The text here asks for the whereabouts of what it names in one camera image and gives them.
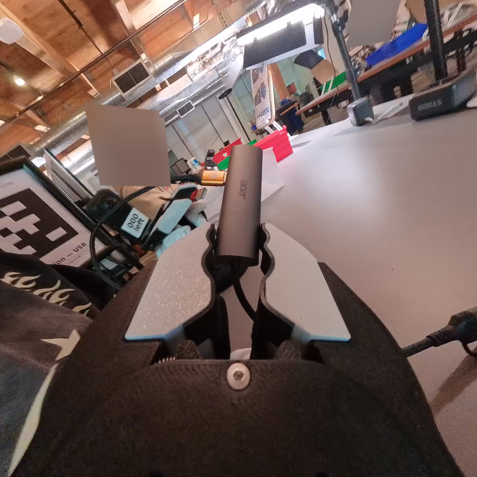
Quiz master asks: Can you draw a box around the grey hub black cable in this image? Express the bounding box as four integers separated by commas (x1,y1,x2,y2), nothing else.
231,261,258,323

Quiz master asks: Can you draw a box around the black power adapter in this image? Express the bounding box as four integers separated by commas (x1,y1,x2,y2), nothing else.
409,73,477,121

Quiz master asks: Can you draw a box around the white ceiling air vent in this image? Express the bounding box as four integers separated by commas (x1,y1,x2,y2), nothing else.
111,60,154,94

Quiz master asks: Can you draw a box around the blue storage bin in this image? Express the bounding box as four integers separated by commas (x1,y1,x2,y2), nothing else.
365,22,429,68

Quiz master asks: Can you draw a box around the white ceiling device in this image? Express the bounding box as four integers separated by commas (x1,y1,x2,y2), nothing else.
0,18,24,44

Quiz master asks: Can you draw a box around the grey slim USB hub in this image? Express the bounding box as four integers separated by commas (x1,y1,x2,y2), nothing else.
215,145,264,267

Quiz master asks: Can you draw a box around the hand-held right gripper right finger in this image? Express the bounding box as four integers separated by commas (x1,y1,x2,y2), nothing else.
260,223,352,345

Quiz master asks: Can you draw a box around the wooden workbench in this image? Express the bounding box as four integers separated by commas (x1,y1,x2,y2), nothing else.
296,11,477,123

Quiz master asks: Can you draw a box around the green storage bin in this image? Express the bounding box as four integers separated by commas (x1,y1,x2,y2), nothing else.
318,72,350,94
220,140,258,169

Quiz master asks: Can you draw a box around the light stand pole with clamp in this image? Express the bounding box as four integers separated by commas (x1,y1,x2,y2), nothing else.
323,0,374,126

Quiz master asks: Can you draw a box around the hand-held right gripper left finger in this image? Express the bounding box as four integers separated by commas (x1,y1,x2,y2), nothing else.
125,224,217,358

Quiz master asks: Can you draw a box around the orange plug USB cable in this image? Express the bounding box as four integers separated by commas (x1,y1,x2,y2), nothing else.
169,169,228,187

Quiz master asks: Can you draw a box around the black floor lamp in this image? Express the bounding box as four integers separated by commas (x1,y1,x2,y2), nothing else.
218,89,251,147

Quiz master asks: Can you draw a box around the red plastic bin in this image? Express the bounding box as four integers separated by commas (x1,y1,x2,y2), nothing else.
253,126,294,163

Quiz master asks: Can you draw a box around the thick black stand pole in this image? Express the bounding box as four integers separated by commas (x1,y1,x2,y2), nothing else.
422,0,449,82

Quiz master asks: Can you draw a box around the small red storage bin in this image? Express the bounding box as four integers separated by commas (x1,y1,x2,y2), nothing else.
212,137,243,165

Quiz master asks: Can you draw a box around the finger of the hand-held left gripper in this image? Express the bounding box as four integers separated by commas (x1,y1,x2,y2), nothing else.
157,223,209,258
147,184,207,251

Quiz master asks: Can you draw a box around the person's black printed shirt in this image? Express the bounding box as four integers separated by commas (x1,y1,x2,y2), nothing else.
0,250,116,477

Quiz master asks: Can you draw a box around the studio light panel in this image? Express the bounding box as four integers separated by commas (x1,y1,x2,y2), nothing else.
237,3,325,70

